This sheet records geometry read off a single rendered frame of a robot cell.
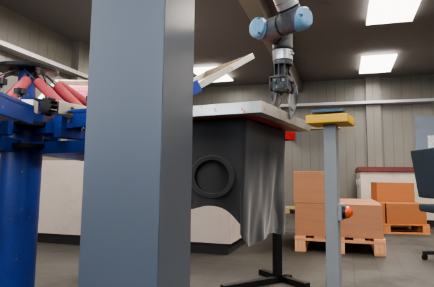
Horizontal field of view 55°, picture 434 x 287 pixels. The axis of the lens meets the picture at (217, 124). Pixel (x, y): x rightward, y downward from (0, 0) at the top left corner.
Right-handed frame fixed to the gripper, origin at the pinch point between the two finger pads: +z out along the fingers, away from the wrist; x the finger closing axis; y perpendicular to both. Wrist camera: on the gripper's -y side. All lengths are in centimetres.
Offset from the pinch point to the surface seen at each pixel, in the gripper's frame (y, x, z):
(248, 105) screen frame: 29.1, -2.3, 0.3
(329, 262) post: 14, 18, 48
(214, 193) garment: 22.4, -17.7, 28.3
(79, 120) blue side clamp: 30, -73, 2
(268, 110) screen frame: 23.2, 1.9, 1.6
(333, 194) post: 13.8, 20.0, 27.6
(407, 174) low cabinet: -592, 13, 15
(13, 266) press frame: 6, -135, 67
